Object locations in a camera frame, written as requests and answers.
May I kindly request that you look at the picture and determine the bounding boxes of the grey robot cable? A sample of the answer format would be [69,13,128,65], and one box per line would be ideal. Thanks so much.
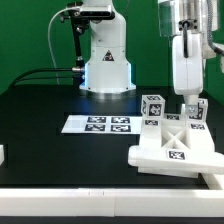
[47,5,82,86]

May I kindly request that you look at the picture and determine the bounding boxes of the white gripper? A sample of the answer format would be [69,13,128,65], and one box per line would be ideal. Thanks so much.
[172,34,203,116]

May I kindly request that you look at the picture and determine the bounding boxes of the white piece at left edge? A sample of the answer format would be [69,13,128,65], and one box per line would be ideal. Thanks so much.
[0,145,4,166]

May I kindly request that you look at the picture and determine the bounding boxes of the white marker base plate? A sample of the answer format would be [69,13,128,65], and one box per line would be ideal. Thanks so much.
[62,115,142,134]

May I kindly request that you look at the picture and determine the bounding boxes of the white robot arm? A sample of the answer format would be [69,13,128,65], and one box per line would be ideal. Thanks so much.
[61,0,224,116]

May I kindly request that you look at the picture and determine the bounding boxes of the white L-shaped wall fence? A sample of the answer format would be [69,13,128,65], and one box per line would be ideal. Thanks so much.
[0,175,224,217]

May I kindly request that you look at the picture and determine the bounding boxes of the white chair back frame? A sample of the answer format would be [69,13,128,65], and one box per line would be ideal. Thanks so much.
[128,117,224,177]

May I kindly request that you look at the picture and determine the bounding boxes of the black table cable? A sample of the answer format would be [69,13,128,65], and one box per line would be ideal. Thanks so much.
[8,67,84,91]

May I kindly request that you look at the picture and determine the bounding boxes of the white marker cube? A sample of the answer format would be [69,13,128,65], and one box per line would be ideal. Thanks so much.
[181,98,208,122]
[141,95,165,118]

